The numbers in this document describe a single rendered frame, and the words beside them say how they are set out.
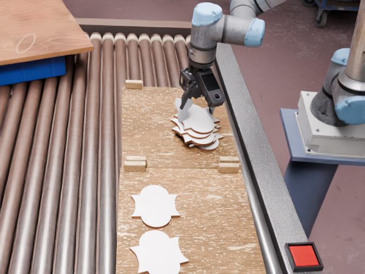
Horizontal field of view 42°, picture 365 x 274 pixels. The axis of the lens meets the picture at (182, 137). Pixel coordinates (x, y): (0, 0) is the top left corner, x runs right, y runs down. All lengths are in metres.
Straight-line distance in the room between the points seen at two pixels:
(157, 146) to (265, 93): 2.13
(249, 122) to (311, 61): 2.46
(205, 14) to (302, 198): 0.85
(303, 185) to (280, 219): 0.48
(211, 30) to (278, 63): 2.63
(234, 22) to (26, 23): 0.85
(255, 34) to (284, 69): 2.55
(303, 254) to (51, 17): 1.24
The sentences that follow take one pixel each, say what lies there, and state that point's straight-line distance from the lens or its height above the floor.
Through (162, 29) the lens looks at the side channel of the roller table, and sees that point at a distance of 2.04.
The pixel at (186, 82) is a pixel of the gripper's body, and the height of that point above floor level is 1.10.
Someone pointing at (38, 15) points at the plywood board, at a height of 1.04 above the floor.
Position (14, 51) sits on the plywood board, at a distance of 1.67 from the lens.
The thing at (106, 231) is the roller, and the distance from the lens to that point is 1.21.
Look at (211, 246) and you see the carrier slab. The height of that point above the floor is 0.94.
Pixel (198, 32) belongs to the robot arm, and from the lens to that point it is 1.28.
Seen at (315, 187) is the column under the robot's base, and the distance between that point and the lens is 1.77.
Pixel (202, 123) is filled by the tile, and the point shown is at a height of 0.99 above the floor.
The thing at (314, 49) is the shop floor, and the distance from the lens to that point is 4.22.
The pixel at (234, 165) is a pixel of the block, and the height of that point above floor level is 0.96.
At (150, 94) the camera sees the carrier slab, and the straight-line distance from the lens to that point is 1.63.
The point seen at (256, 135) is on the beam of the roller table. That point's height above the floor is 0.91.
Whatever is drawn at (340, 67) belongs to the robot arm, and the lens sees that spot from 1.51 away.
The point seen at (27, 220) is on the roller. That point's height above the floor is 0.92.
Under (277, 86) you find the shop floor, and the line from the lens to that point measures 3.59.
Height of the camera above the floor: 1.86
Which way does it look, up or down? 39 degrees down
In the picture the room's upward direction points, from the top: 7 degrees clockwise
